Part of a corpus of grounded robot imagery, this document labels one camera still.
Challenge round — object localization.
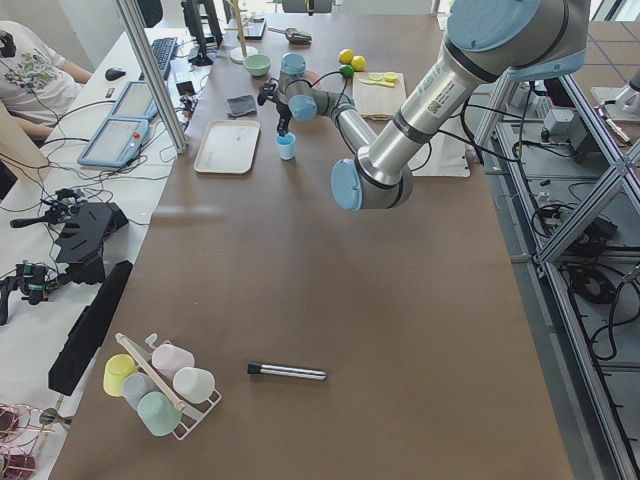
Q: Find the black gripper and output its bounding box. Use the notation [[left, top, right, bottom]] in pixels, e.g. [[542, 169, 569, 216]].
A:
[[257, 78, 292, 137]]

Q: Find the silver black muddler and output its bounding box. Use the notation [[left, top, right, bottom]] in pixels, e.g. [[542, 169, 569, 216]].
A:
[[247, 362, 327, 381]]

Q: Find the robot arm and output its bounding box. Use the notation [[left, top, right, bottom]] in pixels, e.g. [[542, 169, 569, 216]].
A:
[[257, 0, 590, 211]]

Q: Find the light blue plastic cup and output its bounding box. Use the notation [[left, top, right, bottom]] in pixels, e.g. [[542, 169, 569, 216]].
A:
[[275, 132, 296, 161]]

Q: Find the pink bowl of ice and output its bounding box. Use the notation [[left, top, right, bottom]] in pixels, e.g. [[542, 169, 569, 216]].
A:
[[305, 70, 321, 88]]

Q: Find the wooden cup stand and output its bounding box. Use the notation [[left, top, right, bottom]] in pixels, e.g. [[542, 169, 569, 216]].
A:
[[225, 0, 258, 65]]

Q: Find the metal ice scoop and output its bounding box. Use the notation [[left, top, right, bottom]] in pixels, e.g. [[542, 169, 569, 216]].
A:
[[267, 27, 312, 45]]

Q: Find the pink cup in rack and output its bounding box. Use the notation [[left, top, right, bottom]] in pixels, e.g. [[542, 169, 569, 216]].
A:
[[151, 343, 195, 381]]

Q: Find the white cup in rack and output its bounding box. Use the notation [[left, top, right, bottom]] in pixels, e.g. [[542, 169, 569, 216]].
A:
[[173, 367, 215, 404]]

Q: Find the yellow cup in rack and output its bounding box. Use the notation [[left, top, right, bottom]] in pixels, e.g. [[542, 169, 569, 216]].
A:
[[103, 353, 137, 397]]

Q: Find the white cup rack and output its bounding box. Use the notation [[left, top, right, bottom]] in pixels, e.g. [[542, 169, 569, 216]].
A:
[[115, 333, 222, 440]]

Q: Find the green cup in rack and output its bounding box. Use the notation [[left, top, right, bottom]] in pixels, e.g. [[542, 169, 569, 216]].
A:
[[137, 391, 181, 436]]

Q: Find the grey folded cloth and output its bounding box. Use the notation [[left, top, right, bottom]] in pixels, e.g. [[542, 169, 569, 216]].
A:
[[226, 95, 257, 118]]

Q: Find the cream rabbit tray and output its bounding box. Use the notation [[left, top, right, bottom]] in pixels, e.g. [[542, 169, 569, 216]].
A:
[[194, 120, 260, 175]]

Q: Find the mint green bowl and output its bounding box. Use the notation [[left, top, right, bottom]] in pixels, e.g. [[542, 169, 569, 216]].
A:
[[243, 53, 271, 78]]

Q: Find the green lime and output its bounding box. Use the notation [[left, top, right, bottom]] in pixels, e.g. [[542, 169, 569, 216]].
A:
[[338, 65, 354, 79]]

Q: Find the whole yellow lemon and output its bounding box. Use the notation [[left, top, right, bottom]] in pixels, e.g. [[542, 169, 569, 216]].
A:
[[350, 55, 367, 72], [338, 49, 354, 65]]

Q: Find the wooden cutting board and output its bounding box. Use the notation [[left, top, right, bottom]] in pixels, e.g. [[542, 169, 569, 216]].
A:
[[353, 72, 406, 119]]

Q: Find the yellow plastic knife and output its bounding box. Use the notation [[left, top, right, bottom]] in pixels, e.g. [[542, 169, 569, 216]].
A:
[[358, 78, 396, 88]]

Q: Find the lemon half lower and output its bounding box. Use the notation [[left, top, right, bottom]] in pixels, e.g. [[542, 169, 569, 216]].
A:
[[384, 72, 398, 83]]

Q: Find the black keyboard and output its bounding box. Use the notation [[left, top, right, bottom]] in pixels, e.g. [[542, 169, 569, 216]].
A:
[[151, 37, 177, 80]]

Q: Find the blue teach pendant far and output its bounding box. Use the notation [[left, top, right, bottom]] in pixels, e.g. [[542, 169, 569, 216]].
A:
[[111, 81, 158, 120]]

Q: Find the blue teach pendant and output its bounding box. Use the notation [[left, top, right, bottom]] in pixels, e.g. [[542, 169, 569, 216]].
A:
[[111, 81, 158, 120], [77, 117, 149, 168]]

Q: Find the blue teach pendant near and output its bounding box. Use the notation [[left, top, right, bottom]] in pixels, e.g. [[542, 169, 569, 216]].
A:
[[77, 117, 149, 168]]

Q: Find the black computer mouse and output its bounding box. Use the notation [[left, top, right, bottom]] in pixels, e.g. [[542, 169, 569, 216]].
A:
[[104, 67, 126, 81]]

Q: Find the seated person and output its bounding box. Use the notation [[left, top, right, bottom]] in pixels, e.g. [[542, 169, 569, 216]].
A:
[[1, 20, 92, 141]]

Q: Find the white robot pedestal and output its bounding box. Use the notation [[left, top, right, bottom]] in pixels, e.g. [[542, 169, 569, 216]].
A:
[[408, 133, 470, 178]]

